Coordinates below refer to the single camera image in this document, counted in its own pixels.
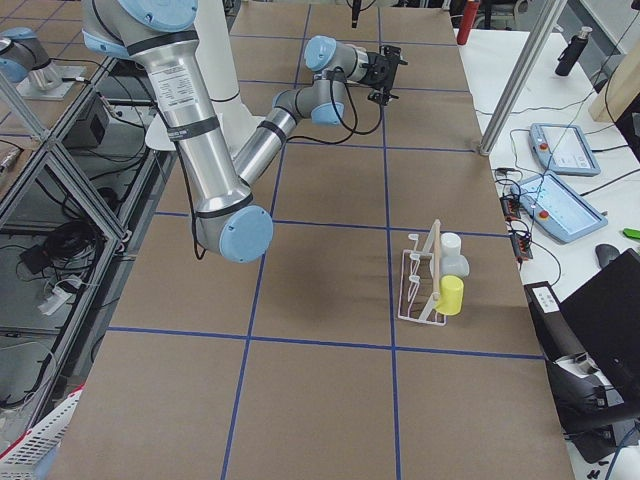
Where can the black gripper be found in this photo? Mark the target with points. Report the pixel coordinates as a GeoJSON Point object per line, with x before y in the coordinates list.
{"type": "Point", "coordinates": [376, 69]}

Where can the pale green plastic cup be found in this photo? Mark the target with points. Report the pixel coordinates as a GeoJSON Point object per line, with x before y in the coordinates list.
{"type": "Point", "coordinates": [450, 244]}

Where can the grey plastic cup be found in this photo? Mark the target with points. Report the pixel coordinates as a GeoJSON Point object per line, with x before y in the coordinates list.
{"type": "Point", "coordinates": [455, 265]}

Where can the yellow plastic cup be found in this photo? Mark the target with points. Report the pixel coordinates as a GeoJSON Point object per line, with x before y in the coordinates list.
{"type": "Point", "coordinates": [451, 295]}

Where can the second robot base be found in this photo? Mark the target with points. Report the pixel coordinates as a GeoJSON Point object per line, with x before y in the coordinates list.
{"type": "Point", "coordinates": [26, 64]}

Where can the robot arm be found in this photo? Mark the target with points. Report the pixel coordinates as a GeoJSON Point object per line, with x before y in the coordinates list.
{"type": "Point", "coordinates": [355, 6]}
{"type": "Point", "coordinates": [185, 49]}

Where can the red water bottle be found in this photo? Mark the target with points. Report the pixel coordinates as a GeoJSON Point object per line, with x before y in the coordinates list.
{"type": "Point", "coordinates": [466, 24]}

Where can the black water bottle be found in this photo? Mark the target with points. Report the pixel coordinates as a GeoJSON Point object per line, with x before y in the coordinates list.
{"type": "Point", "coordinates": [570, 55]}

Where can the teach pendant far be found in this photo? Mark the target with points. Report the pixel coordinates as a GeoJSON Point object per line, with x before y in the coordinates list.
{"type": "Point", "coordinates": [563, 149]}

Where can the teach pendant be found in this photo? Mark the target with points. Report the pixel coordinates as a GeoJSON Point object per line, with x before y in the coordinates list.
{"type": "Point", "coordinates": [563, 149]}
{"type": "Point", "coordinates": [558, 209]}

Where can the teach pendant near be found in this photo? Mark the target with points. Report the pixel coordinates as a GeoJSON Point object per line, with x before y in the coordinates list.
{"type": "Point", "coordinates": [558, 209]}

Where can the black computer mouse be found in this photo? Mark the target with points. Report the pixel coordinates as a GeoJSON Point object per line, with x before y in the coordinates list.
{"type": "Point", "coordinates": [606, 254]}

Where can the black label box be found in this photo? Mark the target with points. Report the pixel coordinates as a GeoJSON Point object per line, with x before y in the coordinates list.
{"type": "Point", "coordinates": [554, 334]}

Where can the aluminium frame post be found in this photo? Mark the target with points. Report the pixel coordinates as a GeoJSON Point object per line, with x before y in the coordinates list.
{"type": "Point", "coordinates": [524, 65]}

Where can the white wire cup rack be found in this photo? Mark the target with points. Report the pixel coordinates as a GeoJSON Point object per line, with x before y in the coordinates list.
{"type": "Point", "coordinates": [419, 279]}

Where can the green handled tool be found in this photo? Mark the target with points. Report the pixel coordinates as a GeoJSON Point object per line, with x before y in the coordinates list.
{"type": "Point", "coordinates": [631, 233]}

